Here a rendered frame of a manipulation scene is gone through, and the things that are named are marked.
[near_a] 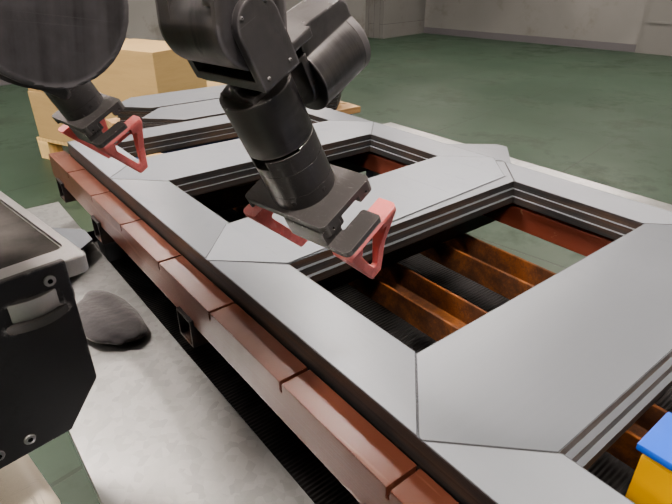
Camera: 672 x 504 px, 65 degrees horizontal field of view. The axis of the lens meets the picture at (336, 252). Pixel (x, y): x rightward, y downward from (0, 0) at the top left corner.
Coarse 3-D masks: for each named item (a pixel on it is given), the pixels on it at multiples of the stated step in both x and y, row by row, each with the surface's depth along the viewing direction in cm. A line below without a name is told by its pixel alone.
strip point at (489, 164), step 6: (444, 156) 124; (450, 156) 124; (456, 156) 124; (462, 156) 124; (462, 162) 120; (468, 162) 120; (474, 162) 120; (480, 162) 120; (486, 162) 120; (492, 162) 120; (480, 168) 117; (486, 168) 117; (492, 168) 117; (498, 168) 117; (498, 174) 113
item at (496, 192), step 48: (144, 144) 137; (192, 144) 145; (336, 144) 135; (384, 144) 137; (192, 192) 113; (480, 192) 105; (528, 192) 108; (240, 288) 74; (288, 336) 66; (336, 384) 60; (384, 432) 55; (624, 432) 56
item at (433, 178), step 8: (400, 168) 117; (408, 168) 117; (416, 168) 117; (424, 168) 117; (408, 176) 112; (416, 176) 112; (424, 176) 112; (432, 176) 112; (440, 176) 112; (448, 176) 112; (432, 184) 108; (440, 184) 108; (448, 184) 108; (456, 184) 108; (464, 184) 108; (472, 184) 108; (448, 192) 104; (456, 192) 104; (464, 192) 104
